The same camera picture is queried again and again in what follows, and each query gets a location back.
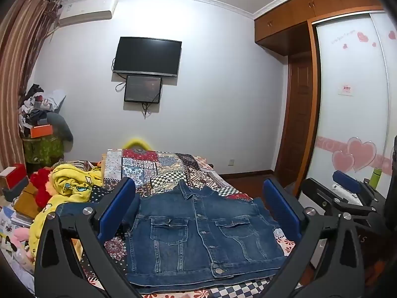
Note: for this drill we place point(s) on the colourful patchwork bedspread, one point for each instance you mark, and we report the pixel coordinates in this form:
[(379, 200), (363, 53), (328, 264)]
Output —
[(161, 167)]

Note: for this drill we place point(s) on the pink plush toy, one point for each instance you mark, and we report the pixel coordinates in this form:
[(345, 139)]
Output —
[(15, 239)]

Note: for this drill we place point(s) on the wooden overhead cabinets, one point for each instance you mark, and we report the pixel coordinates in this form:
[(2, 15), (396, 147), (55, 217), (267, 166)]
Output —
[(288, 15)]

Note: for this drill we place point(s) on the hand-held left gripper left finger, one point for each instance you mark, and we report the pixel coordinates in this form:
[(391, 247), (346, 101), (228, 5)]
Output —
[(114, 208)]

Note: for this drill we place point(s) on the yellow cartoon blanket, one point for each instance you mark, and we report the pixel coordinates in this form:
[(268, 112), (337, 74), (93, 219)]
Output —
[(71, 183)]

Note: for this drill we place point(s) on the brown striped curtain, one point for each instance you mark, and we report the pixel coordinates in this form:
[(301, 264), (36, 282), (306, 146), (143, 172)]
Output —
[(18, 68)]

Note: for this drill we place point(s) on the red plush toy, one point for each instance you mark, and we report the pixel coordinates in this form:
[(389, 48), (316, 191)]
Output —
[(42, 186)]

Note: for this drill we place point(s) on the navy white-patterned cloth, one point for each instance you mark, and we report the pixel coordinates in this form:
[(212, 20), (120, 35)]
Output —
[(99, 194)]

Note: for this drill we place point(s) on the green bottle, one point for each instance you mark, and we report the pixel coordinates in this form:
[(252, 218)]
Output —
[(375, 178)]

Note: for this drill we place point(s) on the blue denim jacket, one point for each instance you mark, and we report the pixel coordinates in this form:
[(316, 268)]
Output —
[(192, 232)]

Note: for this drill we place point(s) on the red box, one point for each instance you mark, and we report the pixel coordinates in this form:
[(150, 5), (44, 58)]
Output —
[(14, 175)]

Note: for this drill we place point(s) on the brown cardboard box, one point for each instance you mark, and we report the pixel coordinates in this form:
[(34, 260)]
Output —
[(26, 201)]

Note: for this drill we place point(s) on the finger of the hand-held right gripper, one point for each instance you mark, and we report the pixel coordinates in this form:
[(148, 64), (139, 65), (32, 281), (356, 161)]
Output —
[(316, 192), (345, 180)]

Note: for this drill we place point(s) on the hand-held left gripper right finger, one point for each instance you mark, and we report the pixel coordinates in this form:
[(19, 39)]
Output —
[(280, 208)]

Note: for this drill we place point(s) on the pile of mixed clothes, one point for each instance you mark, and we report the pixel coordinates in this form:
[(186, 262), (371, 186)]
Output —
[(37, 105)]

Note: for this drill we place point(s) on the white air conditioner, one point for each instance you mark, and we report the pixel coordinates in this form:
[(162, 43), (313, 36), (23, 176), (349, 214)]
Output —
[(86, 11)]

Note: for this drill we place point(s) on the black wall television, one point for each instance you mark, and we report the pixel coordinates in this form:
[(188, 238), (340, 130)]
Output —
[(147, 56)]

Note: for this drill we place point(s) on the small orange toy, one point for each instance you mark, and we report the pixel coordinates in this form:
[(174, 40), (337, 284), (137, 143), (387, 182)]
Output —
[(100, 163)]

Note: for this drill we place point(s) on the brown wooden door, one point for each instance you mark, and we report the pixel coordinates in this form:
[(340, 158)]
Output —
[(297, 115)]

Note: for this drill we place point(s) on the small black wall monitor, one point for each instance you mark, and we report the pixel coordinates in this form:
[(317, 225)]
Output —
[(142, 88)]

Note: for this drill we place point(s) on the orange box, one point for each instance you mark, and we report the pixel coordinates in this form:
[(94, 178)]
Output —
[(41, 131)]

